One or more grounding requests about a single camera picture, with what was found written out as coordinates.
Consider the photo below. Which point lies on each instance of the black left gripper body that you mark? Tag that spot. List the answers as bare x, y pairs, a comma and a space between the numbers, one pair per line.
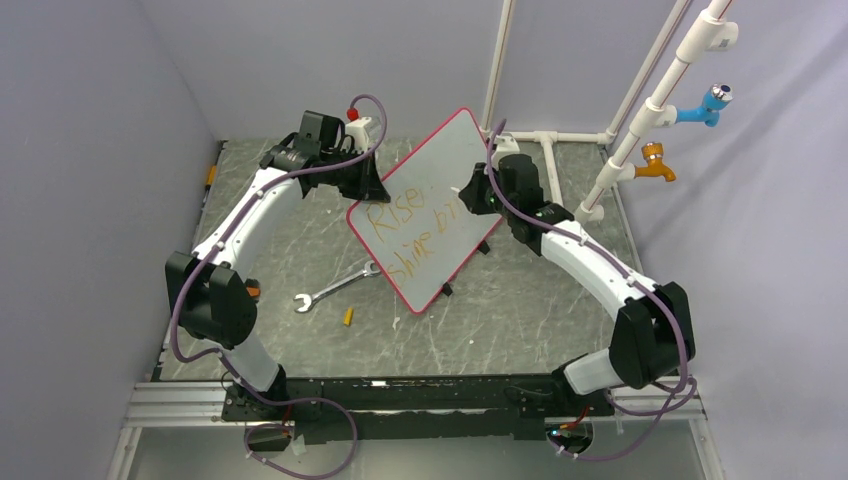
351, 177

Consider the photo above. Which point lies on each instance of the red-framed whiteboard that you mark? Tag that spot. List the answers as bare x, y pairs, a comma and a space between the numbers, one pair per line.
425, 234

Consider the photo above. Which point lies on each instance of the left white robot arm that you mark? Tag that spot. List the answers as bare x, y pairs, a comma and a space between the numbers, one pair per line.
212, 311

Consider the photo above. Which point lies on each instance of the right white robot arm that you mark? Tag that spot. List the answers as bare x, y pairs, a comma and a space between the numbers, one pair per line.
652, 328

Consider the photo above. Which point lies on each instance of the silver combination wrench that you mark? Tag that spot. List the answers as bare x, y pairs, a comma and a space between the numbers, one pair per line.
306, 302

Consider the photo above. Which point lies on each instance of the white corner pipe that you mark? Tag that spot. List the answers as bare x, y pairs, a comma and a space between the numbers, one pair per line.
499, 53

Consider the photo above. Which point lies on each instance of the orange tap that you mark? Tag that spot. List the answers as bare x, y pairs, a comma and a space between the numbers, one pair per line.
653, 154

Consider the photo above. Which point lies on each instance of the blue tap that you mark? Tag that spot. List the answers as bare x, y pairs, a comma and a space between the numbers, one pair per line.
708, 112

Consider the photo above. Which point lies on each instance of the white pipe with taps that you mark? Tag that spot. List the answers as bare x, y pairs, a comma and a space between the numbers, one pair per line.
710, 31

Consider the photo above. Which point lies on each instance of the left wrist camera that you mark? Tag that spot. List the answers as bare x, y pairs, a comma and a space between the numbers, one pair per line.
363, 130

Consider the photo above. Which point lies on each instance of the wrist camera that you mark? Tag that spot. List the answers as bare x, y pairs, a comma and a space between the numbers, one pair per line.
363, 130
502, 146

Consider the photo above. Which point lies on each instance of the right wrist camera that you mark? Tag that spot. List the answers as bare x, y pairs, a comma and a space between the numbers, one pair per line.
502, 146

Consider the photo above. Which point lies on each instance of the white floor pipe frame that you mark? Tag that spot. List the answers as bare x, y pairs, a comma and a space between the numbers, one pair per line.
567, 170

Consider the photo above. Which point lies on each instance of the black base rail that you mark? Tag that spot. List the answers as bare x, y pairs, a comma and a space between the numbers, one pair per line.
521, 406

